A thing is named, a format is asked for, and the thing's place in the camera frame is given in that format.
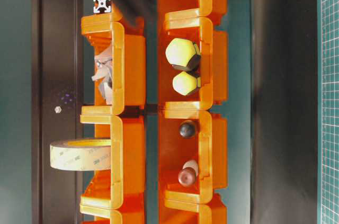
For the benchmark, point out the green cutting mat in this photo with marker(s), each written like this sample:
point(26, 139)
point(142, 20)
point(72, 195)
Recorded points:
point(329, 87)

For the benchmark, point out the roll of double-sided tape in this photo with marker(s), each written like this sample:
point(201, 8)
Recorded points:
point(81, 155)

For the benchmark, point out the small hex nut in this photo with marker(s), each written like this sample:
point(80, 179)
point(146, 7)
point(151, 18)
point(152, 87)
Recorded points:
point(58, 109)

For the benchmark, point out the silver aluminium extrusion frame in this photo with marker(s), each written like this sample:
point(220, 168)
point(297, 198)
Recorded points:
point(102, 6)

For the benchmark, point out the metal corner brackets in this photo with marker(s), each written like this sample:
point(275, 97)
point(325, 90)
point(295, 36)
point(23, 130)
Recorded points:
point(103, 63)

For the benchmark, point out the black table mat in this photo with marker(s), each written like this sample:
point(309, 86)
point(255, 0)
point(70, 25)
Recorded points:
point(284, 111)

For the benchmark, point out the dark round tool handle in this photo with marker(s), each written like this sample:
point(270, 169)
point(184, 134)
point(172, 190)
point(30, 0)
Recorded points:
point(188, 129)

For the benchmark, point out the brown wooden tool handle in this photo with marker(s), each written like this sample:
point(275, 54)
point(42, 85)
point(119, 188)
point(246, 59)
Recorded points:
point(189, 173)

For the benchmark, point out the orange stacked bin rack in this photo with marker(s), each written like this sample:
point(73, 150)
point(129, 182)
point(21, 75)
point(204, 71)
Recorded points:
point(117, 195)

